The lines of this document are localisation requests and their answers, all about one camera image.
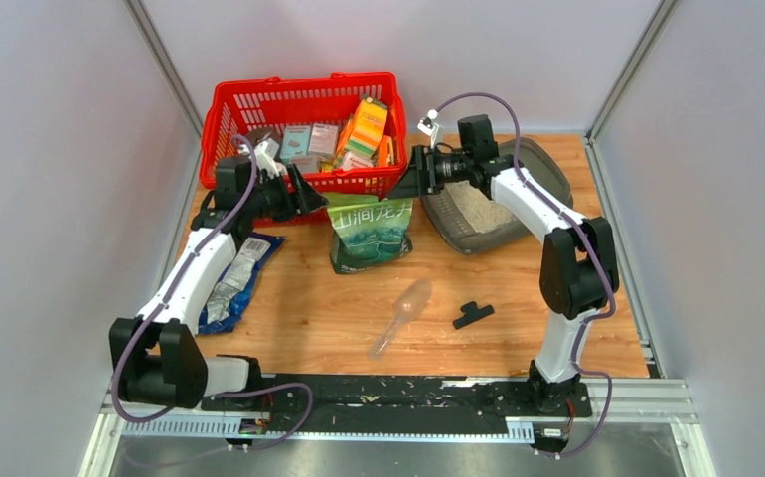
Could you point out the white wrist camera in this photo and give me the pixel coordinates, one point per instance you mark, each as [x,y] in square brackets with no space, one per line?
[266,153]
[430,127]

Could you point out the pink grey small box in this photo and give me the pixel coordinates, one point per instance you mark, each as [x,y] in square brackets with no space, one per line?
[323,139]

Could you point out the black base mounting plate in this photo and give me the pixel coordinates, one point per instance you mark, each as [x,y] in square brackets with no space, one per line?
[397,404]

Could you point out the teal small box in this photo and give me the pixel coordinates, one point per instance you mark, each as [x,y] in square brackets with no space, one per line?
[295,142]

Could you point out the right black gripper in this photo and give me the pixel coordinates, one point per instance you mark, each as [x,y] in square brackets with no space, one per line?
[418,180]

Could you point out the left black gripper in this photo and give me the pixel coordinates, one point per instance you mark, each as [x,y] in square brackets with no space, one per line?
[307,200]

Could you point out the orange packet in basket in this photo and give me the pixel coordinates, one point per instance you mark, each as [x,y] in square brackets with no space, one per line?
[386,153]

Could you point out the clear plastic scoop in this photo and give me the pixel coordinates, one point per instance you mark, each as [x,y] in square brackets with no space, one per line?
[409,306]

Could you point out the green cat litter bag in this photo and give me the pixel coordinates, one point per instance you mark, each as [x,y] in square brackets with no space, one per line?
[368,232]

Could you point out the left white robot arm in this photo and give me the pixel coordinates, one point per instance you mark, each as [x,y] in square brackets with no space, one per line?
[155,356]

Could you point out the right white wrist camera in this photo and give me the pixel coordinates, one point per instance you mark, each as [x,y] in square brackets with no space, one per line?
[430,127]

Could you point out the grey litter box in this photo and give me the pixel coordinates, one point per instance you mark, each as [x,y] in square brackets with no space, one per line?
[470,223]

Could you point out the colourful sponge pack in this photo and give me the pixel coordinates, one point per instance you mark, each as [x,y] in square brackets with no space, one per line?
[366,128]

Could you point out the black bag clip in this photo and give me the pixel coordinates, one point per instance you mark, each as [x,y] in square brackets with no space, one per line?
[471,313]

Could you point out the brown round lid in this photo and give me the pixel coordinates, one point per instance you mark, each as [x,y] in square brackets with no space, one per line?
[268,135]

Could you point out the blue silver snack bag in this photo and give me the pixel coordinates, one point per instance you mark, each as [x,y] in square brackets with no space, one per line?
[234,290]

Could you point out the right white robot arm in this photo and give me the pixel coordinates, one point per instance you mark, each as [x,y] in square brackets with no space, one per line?
[578,275]

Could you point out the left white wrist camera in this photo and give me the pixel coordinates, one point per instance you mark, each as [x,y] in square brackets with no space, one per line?
[266,153]

